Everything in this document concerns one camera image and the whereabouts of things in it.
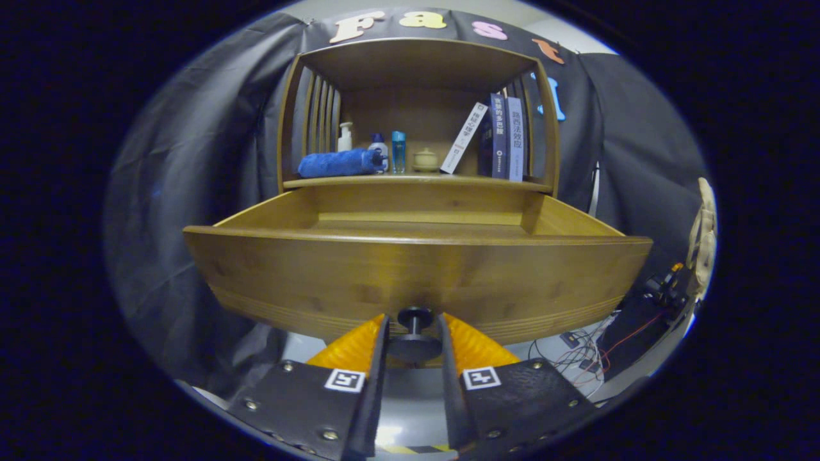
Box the tangled floor cables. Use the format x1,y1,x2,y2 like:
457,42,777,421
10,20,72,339
529,311,667,385

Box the blue towel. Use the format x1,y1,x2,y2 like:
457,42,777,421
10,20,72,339
297,148,385,179

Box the wooden drawer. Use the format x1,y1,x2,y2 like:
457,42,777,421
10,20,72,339
183,186,654,366

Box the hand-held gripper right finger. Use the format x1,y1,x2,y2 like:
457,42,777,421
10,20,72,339
438,312,600,452

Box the wooden countertop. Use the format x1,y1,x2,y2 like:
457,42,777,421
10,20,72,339
283,173,553,193

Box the beige bag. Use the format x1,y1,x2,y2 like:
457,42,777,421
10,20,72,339
687,177,718,298

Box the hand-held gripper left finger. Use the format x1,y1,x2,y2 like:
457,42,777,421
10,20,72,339
227,313,391,461

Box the black light stand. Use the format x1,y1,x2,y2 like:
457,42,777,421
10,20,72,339
586,160,603,218

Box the white book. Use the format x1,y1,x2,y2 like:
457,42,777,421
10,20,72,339
440,102,489,175

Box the wooden cabinet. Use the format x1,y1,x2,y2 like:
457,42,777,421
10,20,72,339
277,37,561,196

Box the light purple book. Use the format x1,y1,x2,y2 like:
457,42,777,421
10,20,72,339
505,97,526,182

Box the dark blue book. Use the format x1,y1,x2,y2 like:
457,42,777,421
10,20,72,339
477,93,508,180

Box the white bottle with blue cap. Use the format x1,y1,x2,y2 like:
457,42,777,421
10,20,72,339
368,133,390,172

